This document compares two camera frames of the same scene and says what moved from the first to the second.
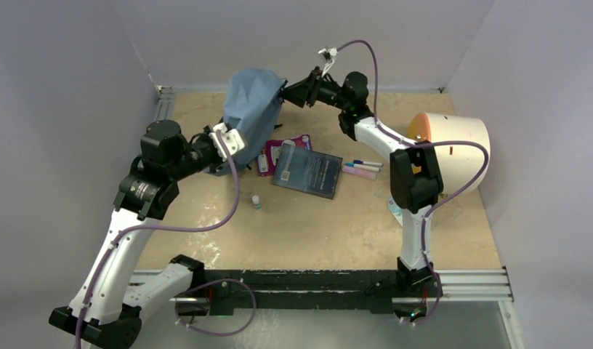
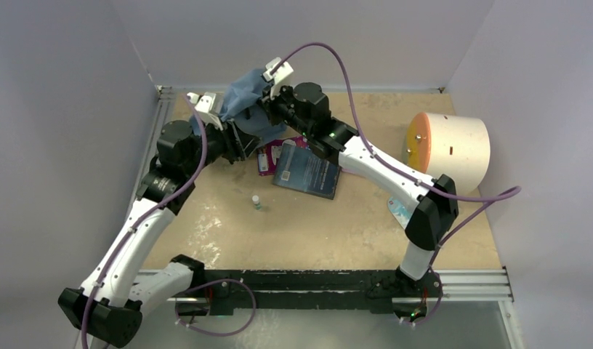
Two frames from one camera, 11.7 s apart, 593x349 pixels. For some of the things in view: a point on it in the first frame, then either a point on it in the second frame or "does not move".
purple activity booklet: x=267 y=162 does not move
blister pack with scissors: x=395 y=210 does not move
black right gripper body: x=329 y=93 -> x=280 y=109
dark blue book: x=308 y=171 does not move
